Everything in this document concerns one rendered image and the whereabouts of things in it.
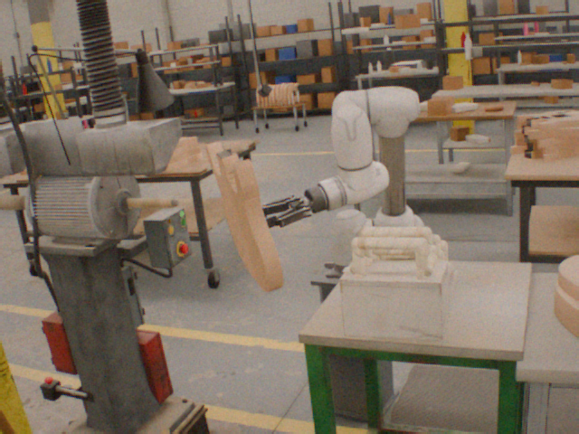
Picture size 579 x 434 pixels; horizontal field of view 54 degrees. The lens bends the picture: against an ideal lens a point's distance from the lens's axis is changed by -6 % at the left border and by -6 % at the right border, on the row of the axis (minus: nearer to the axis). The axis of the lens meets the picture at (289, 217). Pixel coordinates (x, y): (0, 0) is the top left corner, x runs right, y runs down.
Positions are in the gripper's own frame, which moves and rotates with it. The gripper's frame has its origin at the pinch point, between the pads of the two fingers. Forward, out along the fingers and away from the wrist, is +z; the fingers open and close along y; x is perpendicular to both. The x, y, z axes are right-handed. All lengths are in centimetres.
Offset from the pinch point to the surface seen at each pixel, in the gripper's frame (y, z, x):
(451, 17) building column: 538, -449, -65
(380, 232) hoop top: -20.1, -27.5, -6.4
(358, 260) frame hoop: -23.9, -18.3, -9.6
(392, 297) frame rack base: -31.2, -22.8, -19.5
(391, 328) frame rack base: -31.5, -21.0, -28.5
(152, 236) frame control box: 67, 26, -22
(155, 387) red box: 61, 47, -84
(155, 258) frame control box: 67, 28, -31
